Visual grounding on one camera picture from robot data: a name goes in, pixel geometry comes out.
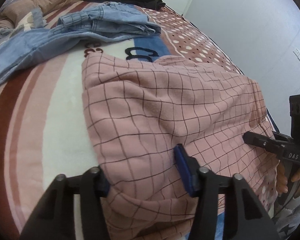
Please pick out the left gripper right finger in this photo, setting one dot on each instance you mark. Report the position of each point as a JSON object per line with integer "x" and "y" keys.
{"x": 244, "y": 214}

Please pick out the white wall socket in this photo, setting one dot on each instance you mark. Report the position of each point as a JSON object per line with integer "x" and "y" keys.
{"x": 296, "y": 51}

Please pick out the pink brown quilt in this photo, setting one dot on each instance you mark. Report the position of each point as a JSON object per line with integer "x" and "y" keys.
{"x": 12, "y": 12}

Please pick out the striped pink bed blanket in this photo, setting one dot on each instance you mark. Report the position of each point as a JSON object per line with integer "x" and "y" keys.
{"x": 43, "y": 133}

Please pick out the grey star pajama trousers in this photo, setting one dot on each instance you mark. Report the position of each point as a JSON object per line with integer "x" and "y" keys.
{"x": 288, "y": 219}

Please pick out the light blue denim jeans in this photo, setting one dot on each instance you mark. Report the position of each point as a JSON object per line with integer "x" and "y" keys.
{"x": 105, "y": 22}

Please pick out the person's right hand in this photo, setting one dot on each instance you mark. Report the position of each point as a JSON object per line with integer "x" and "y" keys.
{"x": 282, "y": 180}

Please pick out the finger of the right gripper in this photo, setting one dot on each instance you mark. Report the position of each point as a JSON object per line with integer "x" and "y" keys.
{"x": 261, "y": 141}

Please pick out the pink checked pants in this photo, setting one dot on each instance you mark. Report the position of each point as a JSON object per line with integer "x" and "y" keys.
{"x": 170, "y": 134}

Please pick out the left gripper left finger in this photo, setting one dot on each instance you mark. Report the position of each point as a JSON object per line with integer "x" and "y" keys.
{"x": 70, "y": 208}

